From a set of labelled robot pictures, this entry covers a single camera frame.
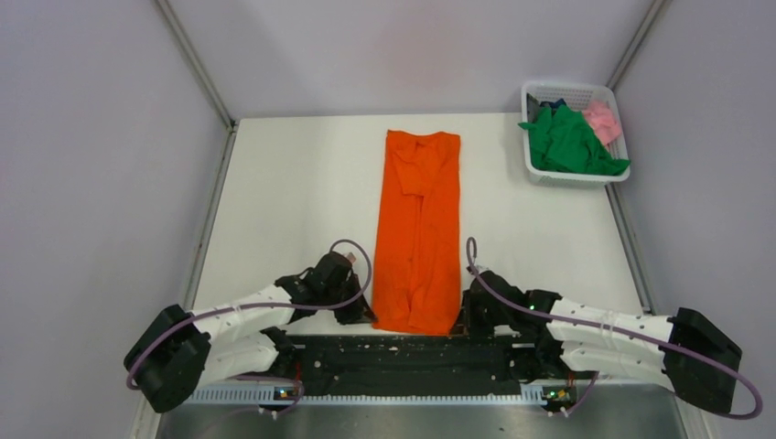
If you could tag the dark blue t shirt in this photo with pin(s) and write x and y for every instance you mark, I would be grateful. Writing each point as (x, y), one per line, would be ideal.
(553, 105)

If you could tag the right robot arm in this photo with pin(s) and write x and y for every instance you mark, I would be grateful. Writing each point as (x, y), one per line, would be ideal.
(685, 354)

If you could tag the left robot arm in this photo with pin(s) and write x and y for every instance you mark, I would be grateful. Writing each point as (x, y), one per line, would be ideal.
(182, 351)

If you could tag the orange t shirt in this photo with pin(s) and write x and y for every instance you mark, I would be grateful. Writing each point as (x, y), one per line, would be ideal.
(416, 266)

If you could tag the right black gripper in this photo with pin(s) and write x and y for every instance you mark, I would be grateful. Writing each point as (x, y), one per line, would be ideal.
(471, 327)

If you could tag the pink t shirt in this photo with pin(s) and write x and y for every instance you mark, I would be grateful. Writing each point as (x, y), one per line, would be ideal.
(602, 121)

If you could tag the white plastic basket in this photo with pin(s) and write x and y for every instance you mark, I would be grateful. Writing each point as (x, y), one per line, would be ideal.
(577, 97)

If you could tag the white cable duct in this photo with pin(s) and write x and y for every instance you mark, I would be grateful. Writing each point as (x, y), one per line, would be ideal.
(278, 394)

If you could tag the green t shirt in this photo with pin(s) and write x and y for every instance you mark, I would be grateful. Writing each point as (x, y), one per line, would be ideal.
(562, 141)

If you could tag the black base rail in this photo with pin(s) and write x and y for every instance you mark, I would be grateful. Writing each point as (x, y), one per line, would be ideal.
(414, 366)

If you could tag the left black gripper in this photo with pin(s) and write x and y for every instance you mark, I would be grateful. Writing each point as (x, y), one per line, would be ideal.
(358, 313)

